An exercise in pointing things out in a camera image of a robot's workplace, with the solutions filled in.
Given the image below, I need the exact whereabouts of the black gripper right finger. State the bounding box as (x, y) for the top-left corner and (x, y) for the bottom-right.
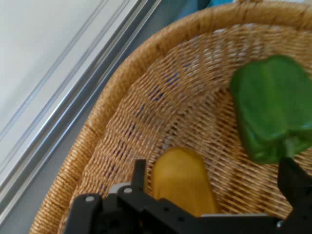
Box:
(277, 157), (312, 234)

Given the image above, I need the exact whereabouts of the woven wicker basket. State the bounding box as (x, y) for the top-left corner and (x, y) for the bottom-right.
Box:
(28, 0), (312, 234)

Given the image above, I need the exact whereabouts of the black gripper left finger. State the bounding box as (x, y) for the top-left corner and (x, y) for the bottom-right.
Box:
(64, 159), (203, 234)

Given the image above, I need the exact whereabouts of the green bell pepper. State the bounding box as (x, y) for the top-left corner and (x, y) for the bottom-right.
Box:
(229, 55), (312, 164)

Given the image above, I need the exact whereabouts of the aluminium frame rail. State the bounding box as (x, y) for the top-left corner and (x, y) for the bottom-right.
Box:
(0, 0), (162, 220)

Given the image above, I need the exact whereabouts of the yellow squash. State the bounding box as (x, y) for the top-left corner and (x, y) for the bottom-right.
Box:
(151, 147), (218, 217)

